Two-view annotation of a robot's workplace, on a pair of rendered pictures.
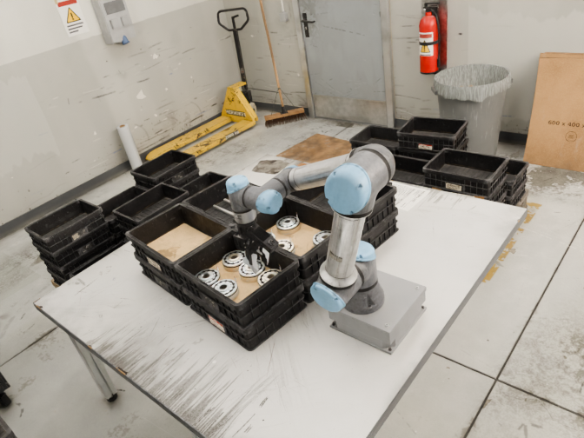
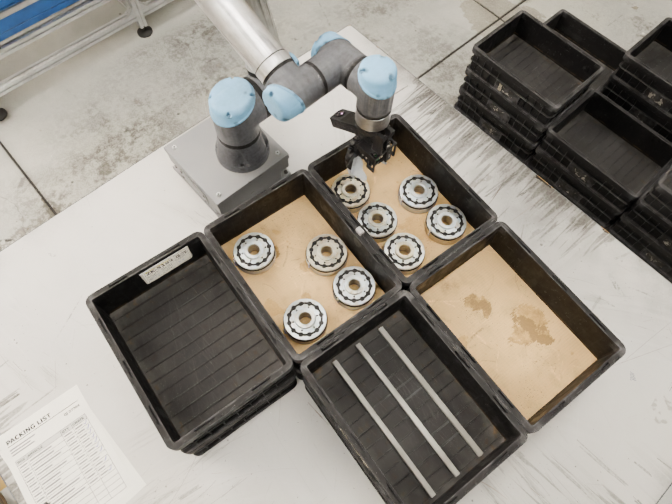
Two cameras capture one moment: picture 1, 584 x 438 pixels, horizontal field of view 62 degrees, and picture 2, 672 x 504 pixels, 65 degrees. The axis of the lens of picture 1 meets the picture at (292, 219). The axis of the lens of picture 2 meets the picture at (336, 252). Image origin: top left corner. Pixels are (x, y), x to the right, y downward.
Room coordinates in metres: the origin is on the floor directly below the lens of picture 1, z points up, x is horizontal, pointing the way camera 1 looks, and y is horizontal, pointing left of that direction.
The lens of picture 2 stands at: (2.15, 0.09, 2.04)
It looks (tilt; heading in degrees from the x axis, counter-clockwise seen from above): 65 degrees down; 180
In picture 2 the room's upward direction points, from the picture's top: 2 degrees clockwise
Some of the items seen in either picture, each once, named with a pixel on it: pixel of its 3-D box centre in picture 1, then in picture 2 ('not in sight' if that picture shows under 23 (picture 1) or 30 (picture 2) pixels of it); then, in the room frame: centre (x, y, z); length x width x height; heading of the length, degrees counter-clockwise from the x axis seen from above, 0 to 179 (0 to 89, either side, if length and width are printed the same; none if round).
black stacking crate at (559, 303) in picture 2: (181, 242); (506, 325); (1.78, 0.49, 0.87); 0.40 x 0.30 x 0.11; 39
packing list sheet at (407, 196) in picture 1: (392, 193); (66, 465); (2.11, -0.52, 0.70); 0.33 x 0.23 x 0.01; 44
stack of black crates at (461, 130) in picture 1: (432, 156); not in sight; (3.04, -1.06, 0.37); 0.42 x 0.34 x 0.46; 44
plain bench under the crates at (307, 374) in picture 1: (291, 313); (331, 365); (1.77, 0.09, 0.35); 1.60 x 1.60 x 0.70; 44
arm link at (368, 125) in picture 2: (244, 214); (374, 112); (1.41, 0.15, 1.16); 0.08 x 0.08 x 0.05
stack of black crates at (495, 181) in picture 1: (464, 195); not in sight; (2.47, -1.05, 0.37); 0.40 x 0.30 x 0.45; 44
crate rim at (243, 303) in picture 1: (235, 265); (400, 194); (1.47, 0.24, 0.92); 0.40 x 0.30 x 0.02; 39
